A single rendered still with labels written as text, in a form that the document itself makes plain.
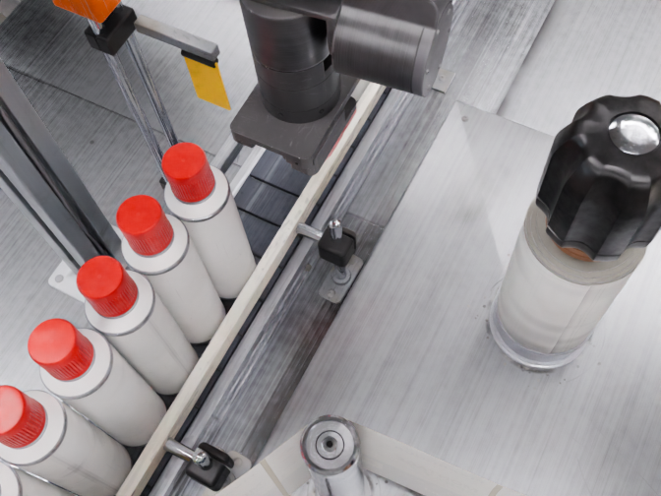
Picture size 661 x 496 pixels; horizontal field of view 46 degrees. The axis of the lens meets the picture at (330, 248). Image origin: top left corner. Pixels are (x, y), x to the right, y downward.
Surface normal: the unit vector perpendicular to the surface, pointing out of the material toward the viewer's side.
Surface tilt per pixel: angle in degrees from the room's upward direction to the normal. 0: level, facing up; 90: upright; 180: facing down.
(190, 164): 2
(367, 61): 72
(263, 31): 91
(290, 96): 91
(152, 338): 90
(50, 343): 3
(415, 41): 35
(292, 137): 1
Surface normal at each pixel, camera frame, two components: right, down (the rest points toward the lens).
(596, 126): -0.22, -0.48
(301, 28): 0.32, 0.84
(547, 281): -0.68, 0.68
